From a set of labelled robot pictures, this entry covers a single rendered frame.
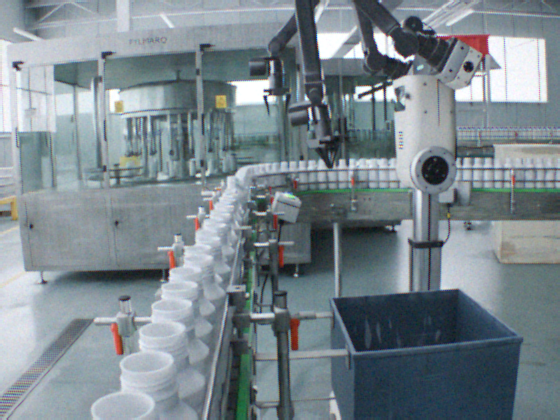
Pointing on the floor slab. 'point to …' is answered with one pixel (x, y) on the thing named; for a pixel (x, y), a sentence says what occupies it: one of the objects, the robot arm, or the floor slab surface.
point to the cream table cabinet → (536, 235)
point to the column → (124, 15)
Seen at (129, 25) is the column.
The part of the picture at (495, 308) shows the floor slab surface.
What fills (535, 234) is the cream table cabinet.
